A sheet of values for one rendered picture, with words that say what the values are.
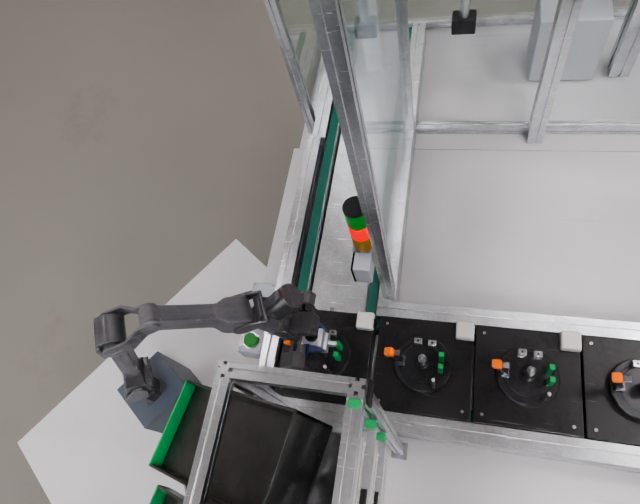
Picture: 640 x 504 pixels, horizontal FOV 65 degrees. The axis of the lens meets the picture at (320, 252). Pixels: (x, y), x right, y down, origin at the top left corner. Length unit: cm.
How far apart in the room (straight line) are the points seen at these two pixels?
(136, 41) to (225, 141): 129
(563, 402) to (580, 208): 61
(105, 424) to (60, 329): 142
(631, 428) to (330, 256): 86
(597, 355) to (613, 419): 15
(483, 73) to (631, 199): 66
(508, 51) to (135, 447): 179
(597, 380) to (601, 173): 67
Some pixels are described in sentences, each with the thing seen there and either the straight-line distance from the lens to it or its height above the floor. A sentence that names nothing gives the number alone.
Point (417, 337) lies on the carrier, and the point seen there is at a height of 99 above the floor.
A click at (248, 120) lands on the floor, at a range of 322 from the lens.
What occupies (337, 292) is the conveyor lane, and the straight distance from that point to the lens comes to 147.
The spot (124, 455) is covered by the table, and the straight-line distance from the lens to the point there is 165.
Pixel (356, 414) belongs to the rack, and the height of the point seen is 166.
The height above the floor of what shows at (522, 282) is 86.
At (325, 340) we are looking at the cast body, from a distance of 124.
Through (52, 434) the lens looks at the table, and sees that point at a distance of 179.
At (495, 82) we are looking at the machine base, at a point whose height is 86.
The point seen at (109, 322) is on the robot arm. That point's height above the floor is 144.
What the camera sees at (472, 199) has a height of 86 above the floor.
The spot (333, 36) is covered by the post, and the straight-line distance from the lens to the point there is 66.
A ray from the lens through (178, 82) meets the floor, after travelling 367.
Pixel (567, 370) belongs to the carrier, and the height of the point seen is 97.
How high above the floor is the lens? 226
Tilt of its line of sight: 61 degrees down
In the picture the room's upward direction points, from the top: 25 degrees counter-clockwise
